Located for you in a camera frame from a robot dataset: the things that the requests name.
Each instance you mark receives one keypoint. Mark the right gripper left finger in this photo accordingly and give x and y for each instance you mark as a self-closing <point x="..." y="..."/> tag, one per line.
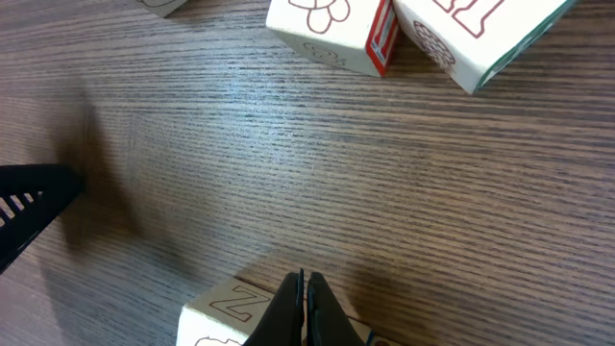
<point x="32" y="196"/>

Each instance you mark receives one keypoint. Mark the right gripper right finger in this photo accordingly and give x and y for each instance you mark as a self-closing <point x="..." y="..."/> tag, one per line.
<point x="304" y="311"/>

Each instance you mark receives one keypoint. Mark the blue X block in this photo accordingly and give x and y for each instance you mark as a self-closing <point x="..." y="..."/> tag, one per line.
<point x="227" y="314"/>

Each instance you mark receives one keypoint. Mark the red A block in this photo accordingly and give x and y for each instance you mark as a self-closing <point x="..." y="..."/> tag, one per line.
<point x="161" y="8"/>

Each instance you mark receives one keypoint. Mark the plain block lower centre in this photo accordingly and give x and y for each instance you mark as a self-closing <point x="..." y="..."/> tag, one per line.
<point x="358" y="35"/>

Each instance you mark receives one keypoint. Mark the block with green side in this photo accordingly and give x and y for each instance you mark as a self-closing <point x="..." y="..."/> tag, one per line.
<point x="473" y="40"/>

